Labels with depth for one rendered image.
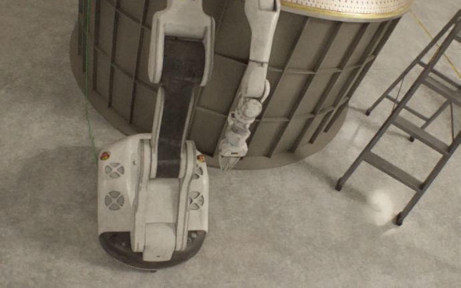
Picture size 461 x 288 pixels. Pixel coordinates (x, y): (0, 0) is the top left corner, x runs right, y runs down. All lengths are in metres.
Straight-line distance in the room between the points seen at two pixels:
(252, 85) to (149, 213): 0.74
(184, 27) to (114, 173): 0.87
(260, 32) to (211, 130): 1.19
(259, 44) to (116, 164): 1.01
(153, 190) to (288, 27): 0.96
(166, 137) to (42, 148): 1.16
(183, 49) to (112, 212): 0.93
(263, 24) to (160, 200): 0.85
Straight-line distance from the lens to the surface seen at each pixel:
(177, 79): 1.34
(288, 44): 1.97
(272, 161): 2.63
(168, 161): 1.53
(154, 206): 1.70
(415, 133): 2.52
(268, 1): 1.31
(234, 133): 1.42
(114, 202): 1.93
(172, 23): 1.34
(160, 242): 1.78
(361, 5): 2.03
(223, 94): 2.15
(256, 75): 1.28
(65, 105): 2.72
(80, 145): 2.49
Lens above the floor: 1.96
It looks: 46 degrees down
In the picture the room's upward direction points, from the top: 24 degrees clockwise
